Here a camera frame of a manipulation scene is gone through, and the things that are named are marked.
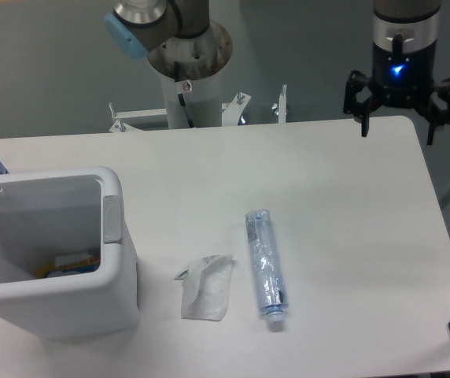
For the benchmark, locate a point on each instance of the trash inside can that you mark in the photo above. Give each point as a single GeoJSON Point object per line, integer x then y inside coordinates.
{"type": "Point", "coordinates": [70, 264]}

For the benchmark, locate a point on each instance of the white trash can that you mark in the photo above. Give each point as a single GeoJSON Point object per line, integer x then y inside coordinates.
{"type": "Point", "coordinates": [51, 213]}

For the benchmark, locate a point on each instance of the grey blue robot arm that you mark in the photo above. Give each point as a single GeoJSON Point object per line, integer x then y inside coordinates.
{"type": "Point", "coordinates": [138, 27]}

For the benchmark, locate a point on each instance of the clear plastic bottle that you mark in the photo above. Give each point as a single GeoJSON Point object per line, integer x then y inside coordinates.
{"type": "Point", "coordinates": [270, 288]}

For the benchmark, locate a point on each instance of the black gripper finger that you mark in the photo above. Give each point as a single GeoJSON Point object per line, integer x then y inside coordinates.
{"type": "Point", "coordinates": [361, 111]}
{"type": "Point", "coordinates": [433, 104]}

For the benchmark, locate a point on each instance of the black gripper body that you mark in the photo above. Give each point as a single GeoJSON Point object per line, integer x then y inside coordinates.
{"type": "Point", "coordinates": [402, 81]}

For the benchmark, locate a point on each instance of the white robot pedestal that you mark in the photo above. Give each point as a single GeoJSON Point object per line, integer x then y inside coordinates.
{"type": "Point", "coordinates": [190, 75]}

